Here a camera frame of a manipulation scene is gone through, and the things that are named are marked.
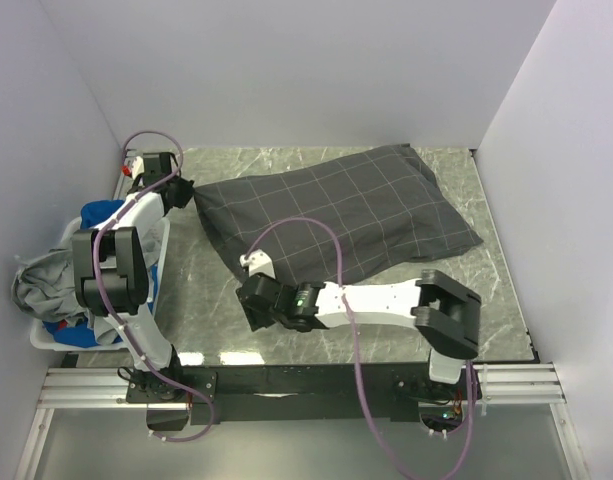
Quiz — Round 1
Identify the grey button shirt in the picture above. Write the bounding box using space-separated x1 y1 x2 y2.
11 225 153 346

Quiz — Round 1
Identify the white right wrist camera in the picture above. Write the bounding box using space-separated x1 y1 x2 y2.
239 249 275 278

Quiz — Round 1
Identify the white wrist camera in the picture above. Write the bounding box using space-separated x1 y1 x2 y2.
239 249 275 278
122 155 145 180

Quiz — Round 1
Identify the aluminium frame rail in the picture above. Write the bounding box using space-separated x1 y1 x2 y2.
14 364 591 479

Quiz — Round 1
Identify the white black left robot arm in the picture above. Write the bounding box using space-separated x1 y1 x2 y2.
71 152 193 402

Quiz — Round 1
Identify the white plastic laundry basket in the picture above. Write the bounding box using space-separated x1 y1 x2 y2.
30 218 170 352

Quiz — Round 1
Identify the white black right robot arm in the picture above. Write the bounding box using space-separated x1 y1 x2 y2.
236 270 481 399

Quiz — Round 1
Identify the dark grey checked pillowcase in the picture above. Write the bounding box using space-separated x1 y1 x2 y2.
194 144 483 284

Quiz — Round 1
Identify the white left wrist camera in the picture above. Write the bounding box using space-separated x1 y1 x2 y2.
122 155 145 180

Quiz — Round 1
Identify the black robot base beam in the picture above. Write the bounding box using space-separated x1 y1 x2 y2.
117 362 481 432

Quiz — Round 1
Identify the blue garment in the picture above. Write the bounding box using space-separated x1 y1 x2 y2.
43 200 161 347

